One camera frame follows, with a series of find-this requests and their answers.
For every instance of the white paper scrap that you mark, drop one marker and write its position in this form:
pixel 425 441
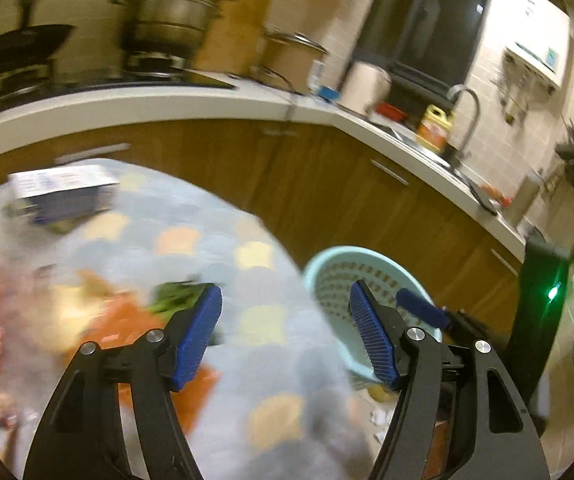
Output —
pixel 383 417

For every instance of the steel cup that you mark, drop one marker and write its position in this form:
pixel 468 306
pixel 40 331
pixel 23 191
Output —
pixel 521 202

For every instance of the tan food scrap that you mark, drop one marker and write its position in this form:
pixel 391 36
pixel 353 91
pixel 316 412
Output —
pixel 79 291

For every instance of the red container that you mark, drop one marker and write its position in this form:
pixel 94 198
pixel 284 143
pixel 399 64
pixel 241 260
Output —
pixel 391 110

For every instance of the wooden kitchen cabinet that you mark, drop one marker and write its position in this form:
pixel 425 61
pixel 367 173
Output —
pixel 317 185

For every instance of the small blue item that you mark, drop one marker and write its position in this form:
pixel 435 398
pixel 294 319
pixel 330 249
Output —
pixel 328 93

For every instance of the black wok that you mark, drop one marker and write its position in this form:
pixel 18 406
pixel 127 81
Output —
pixel 22 47

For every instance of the white water heater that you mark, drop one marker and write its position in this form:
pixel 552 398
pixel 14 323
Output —
pixel 542 30

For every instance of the orange packet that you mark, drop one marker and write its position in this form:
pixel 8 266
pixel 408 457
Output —
pixel 119 322

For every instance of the dark window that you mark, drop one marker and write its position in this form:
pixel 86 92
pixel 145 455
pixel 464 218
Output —
pixel 427 20

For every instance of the orange vegetable piece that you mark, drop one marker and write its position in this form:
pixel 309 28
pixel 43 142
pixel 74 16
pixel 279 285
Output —
pixel 493 192

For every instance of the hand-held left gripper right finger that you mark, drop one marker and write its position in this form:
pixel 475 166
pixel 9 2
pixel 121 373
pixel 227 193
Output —
pixel 372 335

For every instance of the white kettle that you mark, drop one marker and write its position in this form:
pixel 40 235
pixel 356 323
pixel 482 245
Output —
pixel 364 87

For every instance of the steel steamer pot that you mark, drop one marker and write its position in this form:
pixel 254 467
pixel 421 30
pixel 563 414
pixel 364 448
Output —
pixel 172 10

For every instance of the metal faucet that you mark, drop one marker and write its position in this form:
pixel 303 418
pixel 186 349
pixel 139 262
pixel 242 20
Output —
pixel 474 110

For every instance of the light blue plastic basket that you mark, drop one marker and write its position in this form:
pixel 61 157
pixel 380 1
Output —
pixel 332 280

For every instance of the wooden cutting board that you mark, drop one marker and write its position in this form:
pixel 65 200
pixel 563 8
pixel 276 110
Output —
pixel 239 35

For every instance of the black gas stove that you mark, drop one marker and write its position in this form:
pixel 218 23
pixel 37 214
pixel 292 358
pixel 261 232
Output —
pixel 117 77

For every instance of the white and blue box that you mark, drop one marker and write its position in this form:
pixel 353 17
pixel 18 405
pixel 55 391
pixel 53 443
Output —
pixel 62 190

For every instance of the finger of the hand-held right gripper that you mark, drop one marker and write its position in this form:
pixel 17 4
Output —
pixel 419 307

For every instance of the green bok choy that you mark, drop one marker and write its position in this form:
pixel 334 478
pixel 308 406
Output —
pixel 174 296

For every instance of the yellow bottle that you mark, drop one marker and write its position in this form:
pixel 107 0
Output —
pixel 436 130

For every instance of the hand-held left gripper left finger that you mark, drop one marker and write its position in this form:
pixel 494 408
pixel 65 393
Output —
pixel 199 330

